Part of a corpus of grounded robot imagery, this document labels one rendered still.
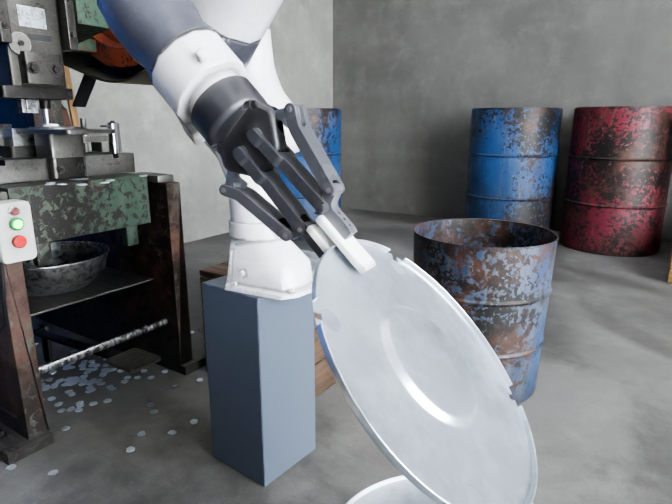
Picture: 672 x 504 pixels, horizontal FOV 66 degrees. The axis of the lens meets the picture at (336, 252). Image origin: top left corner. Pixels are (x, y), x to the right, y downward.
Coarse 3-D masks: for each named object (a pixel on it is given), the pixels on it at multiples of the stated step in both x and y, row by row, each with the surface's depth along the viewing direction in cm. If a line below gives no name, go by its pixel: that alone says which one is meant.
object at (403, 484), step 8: (384, 480) 67; (392, 480) 68; (400, 480) 68; (408, 480) 68; (368, 488) 66; (376, 488) 67; (384, 488) 67; (392, 488) 67; (400, 488) 67; (408, 488) 67; (416, 488) 67; (360, 496) 65; (368, 496) 65; (376, 496) 65; (384, 496) 65; (392, 496) 65; (400, 496) 65; (408, 496) 65; (416, 496) 65; (424, 496) 65
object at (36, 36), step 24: (24, 0) 134; (48, 0) 139; (24, 24) 134; (48, 24) 140; (0, 48) 133; (24, 48) 134; (48, 48) 140; (0, 72) 136; (24, 72) 134; (48, 72) 138
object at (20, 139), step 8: (8, 128) 143; (16, 128) 143; (24, 128) 143; (0, 136) 143; (8, 136) 140; (16, 136) 140; (24, 136) 142; (32, 136) 143; (8, 144) 141; (16, 144) 140; (24, 144) 142; (32, 144) 144
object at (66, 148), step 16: (32, 128) 135; (48, 128) 135; (64, 128) 137; (80, 128) 143; (48, 144) 135; (64, 144) 138; (80, 144) 142; (48, 160) 137; (64, 160) 139; (80, 160) 142; (64, 176) 139; (80, 176) 143
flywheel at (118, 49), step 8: (104, 32) 177; (96, 40) 175; (104, 40) 175; (112, 40) 175; (104, 48) 173; (112, 48) 171; (120, 48) 169; (96, 56) 176; (104, 56) 174; (112, 56) 172; (120, 56) 170; (128, 56) 168; (112, 64) 173; (120, 64) 170; (128, 64) 168; (136, 64) 166
